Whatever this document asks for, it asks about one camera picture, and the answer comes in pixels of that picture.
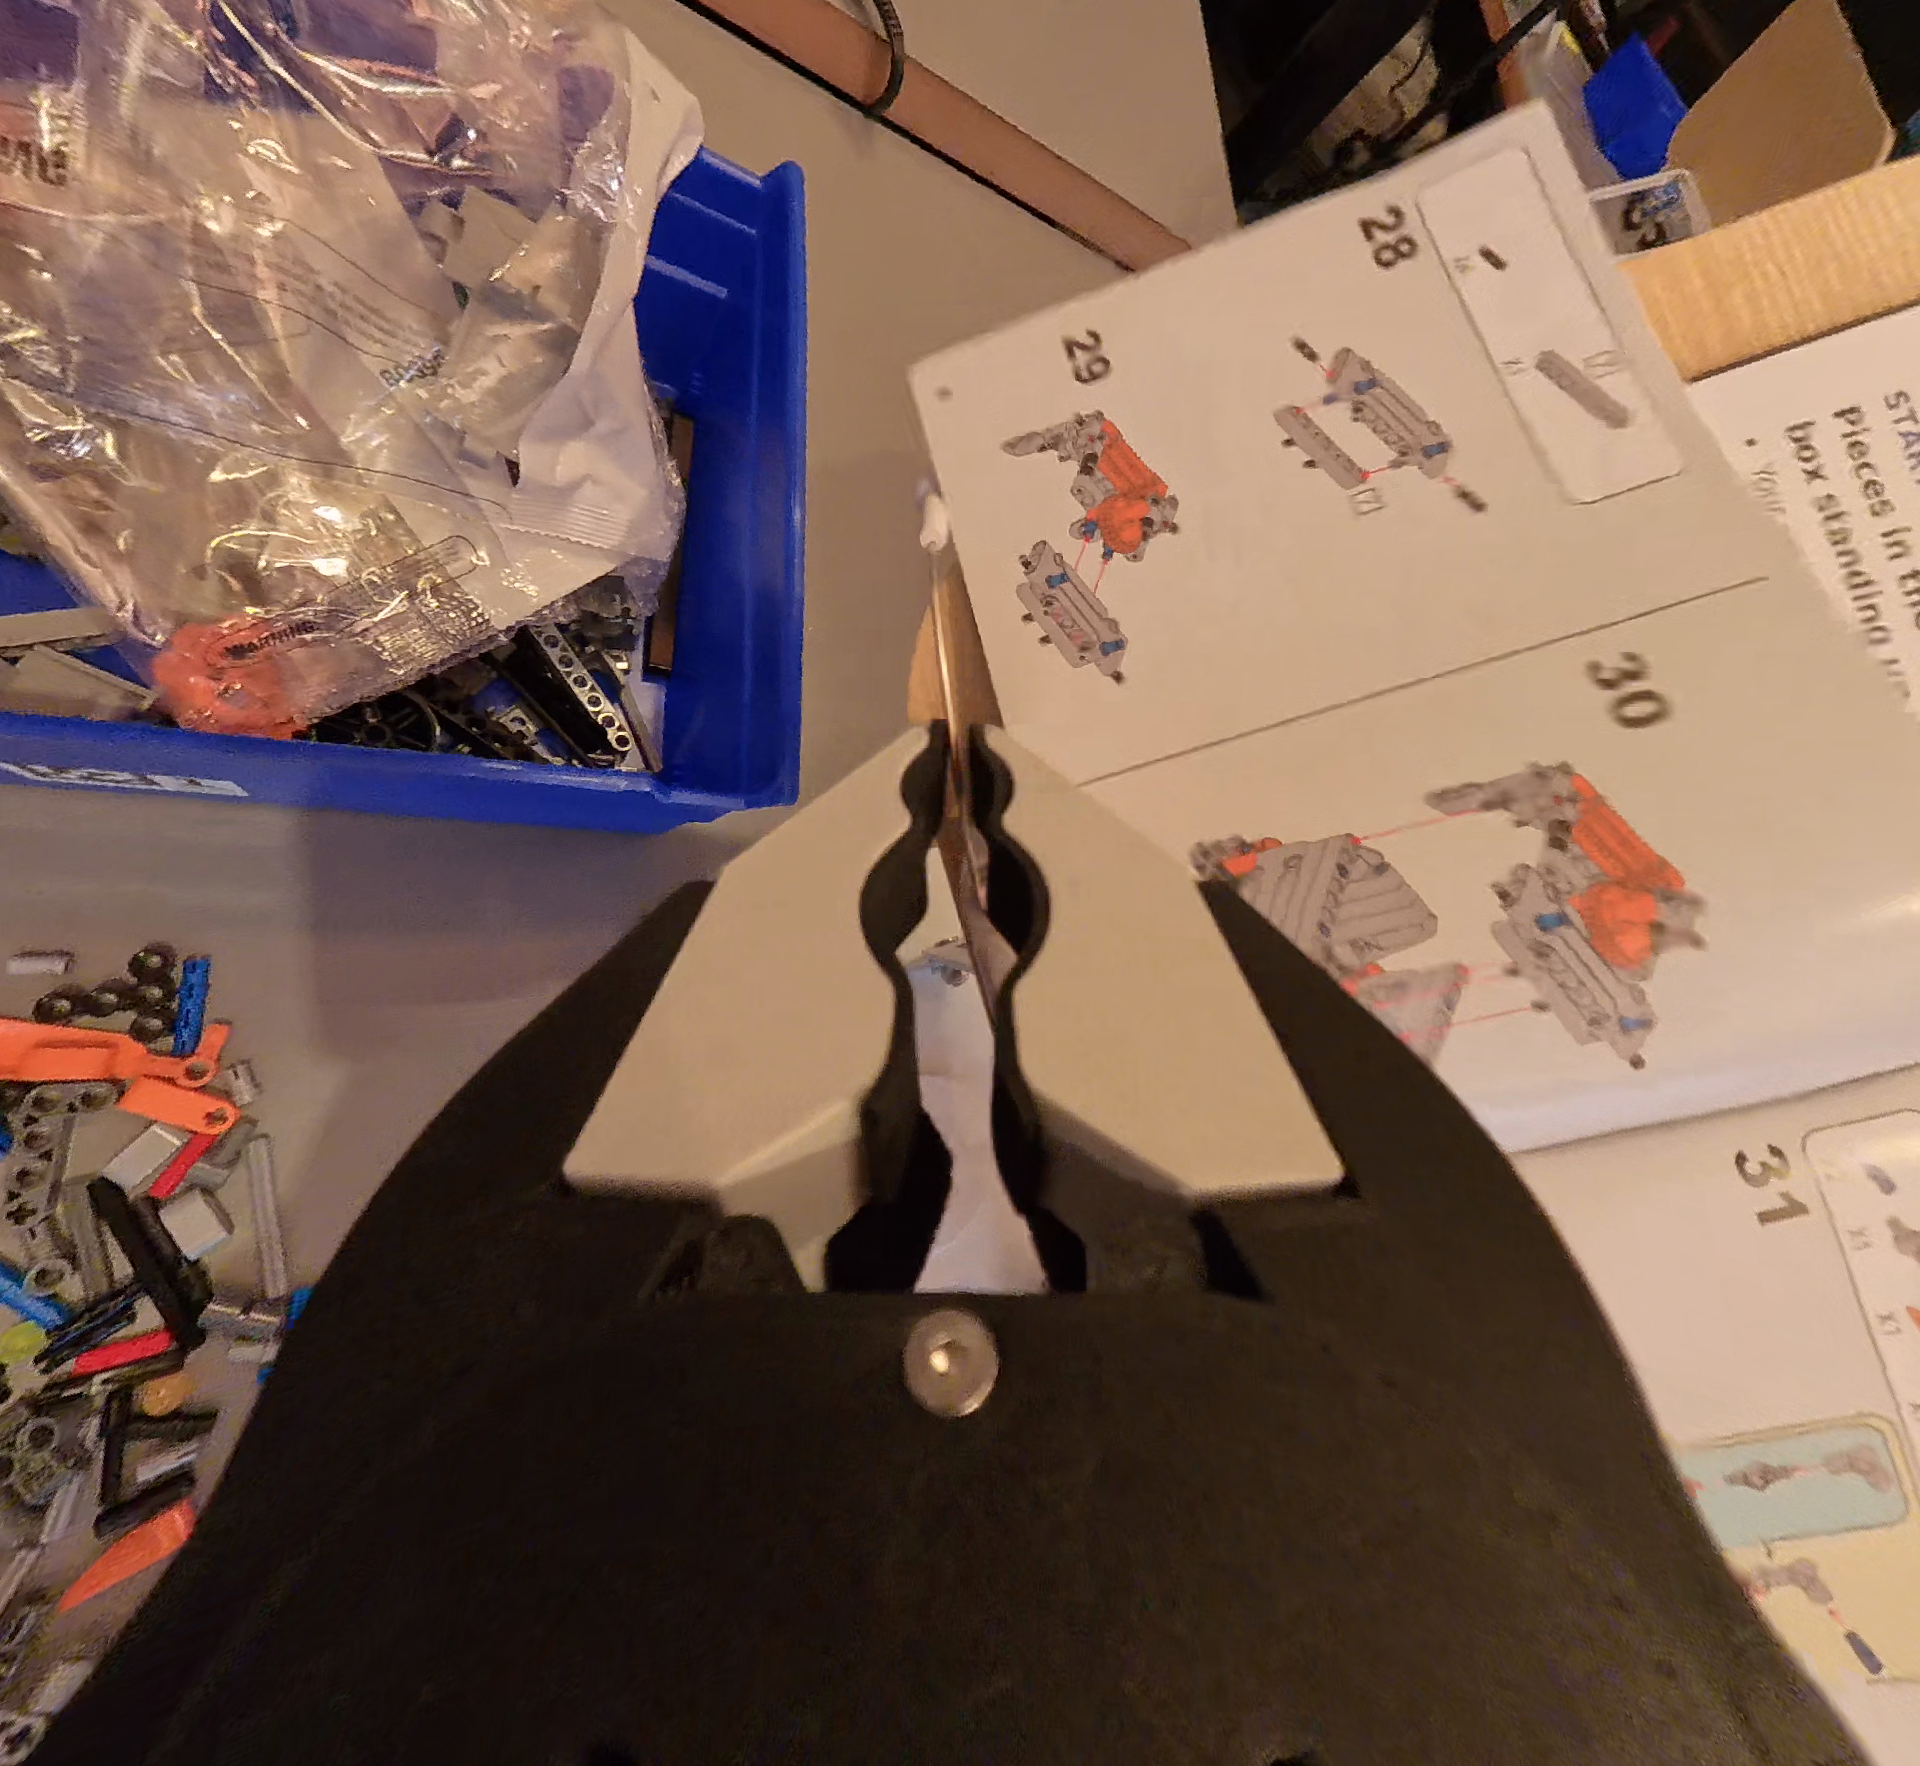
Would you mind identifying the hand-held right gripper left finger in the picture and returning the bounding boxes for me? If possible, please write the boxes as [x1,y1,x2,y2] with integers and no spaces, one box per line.
[561,726,955,1281]

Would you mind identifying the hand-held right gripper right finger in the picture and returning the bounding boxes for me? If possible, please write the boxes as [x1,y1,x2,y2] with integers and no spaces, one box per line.
[965,726,1346,1281]

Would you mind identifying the instruction booklet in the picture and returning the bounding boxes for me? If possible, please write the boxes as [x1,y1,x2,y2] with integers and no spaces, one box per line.
[908,102,1920,1766]

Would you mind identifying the blue storage bin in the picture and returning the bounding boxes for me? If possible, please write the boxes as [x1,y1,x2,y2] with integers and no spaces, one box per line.
[0,147,811,838]

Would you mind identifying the pile of plastic building pieces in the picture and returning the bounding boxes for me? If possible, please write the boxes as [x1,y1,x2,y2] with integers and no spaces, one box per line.
[0,942,318,1678]

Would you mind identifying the clear plastic bags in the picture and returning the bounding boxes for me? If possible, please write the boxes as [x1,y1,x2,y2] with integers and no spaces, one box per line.
[0,0,707,738]

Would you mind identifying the open cardboard box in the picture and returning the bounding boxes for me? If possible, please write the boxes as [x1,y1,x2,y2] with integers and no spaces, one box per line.
[1606,0,1920,383]

